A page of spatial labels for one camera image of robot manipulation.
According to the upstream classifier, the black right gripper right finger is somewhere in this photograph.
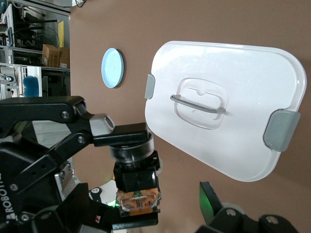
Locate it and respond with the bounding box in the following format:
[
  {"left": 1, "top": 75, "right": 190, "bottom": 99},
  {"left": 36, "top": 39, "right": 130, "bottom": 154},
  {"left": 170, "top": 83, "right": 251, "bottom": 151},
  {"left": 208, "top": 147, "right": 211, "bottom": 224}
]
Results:
[{"left": 194, "top": 181, "right": 300, "bottom": 233}]

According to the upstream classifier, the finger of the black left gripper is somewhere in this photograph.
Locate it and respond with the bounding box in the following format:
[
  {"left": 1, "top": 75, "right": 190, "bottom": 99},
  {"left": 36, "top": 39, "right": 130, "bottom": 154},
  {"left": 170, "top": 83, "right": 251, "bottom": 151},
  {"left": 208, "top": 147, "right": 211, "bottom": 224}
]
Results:
[
  {"left": 0, "top": 96, "right": 149, "bottom": 182},
  {"left": 75, "top": 206, "right": 159, "bottom": 233}
]

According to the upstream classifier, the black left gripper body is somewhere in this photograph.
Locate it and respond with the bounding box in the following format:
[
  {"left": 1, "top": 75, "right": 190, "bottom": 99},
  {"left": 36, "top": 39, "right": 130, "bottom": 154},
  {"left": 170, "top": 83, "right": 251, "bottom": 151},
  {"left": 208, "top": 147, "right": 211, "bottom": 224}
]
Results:
[{"left": 0, "top": 121, "right": 63, "bottom": 225}]

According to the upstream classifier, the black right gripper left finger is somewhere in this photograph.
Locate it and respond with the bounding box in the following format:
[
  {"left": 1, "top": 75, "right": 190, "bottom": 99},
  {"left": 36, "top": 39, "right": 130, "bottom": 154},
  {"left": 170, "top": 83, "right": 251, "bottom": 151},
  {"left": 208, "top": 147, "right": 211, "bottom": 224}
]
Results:
[{"left": 0, "top": 182, "right": 90, "bottom": 233}]

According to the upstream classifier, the orange push button switch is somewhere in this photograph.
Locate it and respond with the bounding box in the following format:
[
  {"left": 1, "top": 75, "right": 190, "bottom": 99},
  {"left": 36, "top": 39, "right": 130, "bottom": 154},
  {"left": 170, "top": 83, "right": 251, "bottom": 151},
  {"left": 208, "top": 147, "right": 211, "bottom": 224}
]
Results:
[{"left": 109, "top": 132, "right": 162, "bottom": 218}]

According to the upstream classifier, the light blue round plate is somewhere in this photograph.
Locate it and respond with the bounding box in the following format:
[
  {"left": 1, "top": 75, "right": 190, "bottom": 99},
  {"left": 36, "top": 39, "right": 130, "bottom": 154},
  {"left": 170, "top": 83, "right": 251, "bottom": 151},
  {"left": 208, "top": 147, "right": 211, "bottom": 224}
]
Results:
[{"left": 101, "top": 48, "right": 126, "bottom": 88}]

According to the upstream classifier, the brown cardboard box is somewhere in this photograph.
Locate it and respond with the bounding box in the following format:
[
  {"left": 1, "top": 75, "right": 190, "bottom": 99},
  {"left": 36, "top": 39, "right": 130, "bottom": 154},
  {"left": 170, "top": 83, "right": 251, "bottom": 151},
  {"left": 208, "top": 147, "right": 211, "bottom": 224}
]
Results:
[
  {"left": 59, "top": 47, "right": 70, "bottom": 68},
  {"left": 42, "top": 44, "right": 60, "bottom": 67}
]

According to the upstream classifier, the white storage box lid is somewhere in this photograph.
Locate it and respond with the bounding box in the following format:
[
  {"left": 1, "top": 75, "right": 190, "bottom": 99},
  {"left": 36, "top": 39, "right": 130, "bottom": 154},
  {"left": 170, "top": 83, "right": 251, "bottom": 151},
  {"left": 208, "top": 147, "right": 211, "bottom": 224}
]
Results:
[{"left": 143, "top": 40, "right": 307, "bottom": 183}]

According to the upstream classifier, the metal storage shelf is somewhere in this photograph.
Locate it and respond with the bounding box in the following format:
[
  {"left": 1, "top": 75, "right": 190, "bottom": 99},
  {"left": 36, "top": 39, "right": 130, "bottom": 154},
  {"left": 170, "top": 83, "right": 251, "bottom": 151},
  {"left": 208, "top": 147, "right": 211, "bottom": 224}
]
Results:
[{"left": 0, "top": 0, "right": 71, "bottom": 98}]

